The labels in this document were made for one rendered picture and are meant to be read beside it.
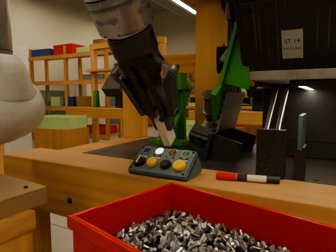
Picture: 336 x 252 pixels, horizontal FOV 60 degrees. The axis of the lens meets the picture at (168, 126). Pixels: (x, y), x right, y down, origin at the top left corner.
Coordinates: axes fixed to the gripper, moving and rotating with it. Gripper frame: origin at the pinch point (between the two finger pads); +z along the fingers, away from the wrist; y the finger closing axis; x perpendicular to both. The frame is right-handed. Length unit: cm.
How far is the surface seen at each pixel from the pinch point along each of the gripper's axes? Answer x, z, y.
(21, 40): 465, 137, -706
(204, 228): -15.4, 6.1, 12.1
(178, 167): -1.0, 10.1, 0.4
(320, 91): 40, 19, 25
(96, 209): -21.1, -2.6, -0.7
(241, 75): 30.0, 6.6, 7.0
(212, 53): 66, 18, -15
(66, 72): 375, 190, -492
